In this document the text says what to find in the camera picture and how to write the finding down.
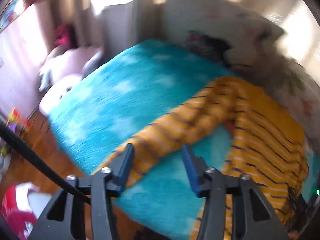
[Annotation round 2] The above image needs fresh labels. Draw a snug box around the turquoise star blanket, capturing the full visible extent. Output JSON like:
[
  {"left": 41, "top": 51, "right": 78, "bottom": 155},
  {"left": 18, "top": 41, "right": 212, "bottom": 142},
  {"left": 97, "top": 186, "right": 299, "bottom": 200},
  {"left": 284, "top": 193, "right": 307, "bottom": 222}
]
[{"left": 47, "top": 39, "right": 317, "bottom": 240}]

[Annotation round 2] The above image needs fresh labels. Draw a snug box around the red and white bag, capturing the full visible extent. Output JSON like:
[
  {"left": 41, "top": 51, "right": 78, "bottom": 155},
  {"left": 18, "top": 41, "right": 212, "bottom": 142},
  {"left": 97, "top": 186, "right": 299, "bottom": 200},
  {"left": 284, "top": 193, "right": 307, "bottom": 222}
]
[{"left": 0, "top": 184, "right": 43, "bottom": 240}]

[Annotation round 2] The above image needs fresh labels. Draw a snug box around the colourful wall poster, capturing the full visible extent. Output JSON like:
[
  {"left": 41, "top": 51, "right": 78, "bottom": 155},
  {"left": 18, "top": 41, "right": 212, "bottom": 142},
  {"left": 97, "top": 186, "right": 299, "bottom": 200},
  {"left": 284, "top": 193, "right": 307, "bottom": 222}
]
[{"left": 0, "top": 0, "right": 29, "bottom": 32}]

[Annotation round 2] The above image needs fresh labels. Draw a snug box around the leaf printed cloth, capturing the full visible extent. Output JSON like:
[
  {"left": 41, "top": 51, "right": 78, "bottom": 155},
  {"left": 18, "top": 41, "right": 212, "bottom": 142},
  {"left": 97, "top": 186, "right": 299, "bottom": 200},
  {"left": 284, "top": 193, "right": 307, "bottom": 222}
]
[{"left": 272, "top": 60, "right": 320, "bottom": 138}]

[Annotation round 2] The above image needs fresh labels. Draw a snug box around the yellow striped garment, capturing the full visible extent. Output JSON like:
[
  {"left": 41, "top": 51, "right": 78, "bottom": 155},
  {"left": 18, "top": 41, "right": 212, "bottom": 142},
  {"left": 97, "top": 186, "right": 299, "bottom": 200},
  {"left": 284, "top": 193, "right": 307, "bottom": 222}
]
[{"left": 92, "top": 76, "right": 310, "bottom": 240}]

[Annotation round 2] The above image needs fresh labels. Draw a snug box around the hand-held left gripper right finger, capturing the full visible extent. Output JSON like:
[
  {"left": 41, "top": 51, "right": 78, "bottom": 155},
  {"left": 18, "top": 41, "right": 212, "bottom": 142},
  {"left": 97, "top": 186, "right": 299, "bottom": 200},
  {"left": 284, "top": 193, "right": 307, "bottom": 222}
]
[{"left": 182, "top": 144, "right": 290, "bottom": 240}]

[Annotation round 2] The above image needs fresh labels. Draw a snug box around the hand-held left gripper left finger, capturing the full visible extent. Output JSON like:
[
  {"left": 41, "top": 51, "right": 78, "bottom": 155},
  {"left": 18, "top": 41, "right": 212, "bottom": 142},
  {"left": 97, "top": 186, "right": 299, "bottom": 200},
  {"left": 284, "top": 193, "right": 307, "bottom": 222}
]
[{"left": 29, "top": 143, "right": 135, "bottom": 240}]

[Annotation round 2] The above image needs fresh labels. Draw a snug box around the red cloth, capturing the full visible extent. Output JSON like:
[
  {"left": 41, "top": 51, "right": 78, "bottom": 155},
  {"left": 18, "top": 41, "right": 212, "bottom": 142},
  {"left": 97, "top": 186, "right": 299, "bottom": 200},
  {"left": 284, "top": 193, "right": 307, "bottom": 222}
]
[{"left": 54, "top": 24, "right": 75, "bottom": 47}]

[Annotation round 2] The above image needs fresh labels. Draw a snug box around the black braided cable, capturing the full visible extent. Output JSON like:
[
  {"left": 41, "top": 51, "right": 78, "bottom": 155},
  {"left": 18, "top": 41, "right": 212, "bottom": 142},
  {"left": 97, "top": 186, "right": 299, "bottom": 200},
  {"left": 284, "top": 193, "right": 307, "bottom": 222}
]
[{"left": 0, "top": 119, "right": 92, "bottom": 205}]

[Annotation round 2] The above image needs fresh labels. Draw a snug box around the red yellow box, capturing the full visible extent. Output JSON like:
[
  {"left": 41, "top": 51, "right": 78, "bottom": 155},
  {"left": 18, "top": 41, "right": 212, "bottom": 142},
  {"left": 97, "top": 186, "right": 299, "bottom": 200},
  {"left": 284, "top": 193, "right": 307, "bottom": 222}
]
[{"left": 7, "top": 109, "right": 31, "bottom": 137}]

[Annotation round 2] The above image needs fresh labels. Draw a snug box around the beige curtain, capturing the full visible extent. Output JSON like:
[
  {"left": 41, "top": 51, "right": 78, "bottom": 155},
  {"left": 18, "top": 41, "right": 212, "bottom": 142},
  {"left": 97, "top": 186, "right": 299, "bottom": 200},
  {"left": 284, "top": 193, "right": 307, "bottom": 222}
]
[{"left": 57, "top": 0, "right": 95, "bottom": 48}]

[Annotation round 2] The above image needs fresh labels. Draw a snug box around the pink sofa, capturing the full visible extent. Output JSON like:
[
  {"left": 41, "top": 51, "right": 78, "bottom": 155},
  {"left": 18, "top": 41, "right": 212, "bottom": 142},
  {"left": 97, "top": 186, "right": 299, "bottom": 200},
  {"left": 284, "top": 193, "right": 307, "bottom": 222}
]
[{"left": 39, "top": 46, "right": 105, "bottom": 115}]

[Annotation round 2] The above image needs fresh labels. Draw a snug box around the white cloth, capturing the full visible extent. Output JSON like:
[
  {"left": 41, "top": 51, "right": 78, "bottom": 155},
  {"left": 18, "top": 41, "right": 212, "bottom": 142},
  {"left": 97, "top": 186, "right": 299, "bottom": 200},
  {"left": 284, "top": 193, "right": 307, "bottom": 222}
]
[{"left": 39, "top": 65, "right": 54, "bottom": 92}]

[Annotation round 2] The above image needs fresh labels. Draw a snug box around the floral woman print pillow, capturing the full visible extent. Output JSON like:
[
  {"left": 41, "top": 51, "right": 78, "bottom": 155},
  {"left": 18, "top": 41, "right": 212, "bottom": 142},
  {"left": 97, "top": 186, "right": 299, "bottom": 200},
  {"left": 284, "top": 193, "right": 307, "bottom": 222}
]
[{"left": 164, "top": 0, "right": 288, "bottom": 70}]

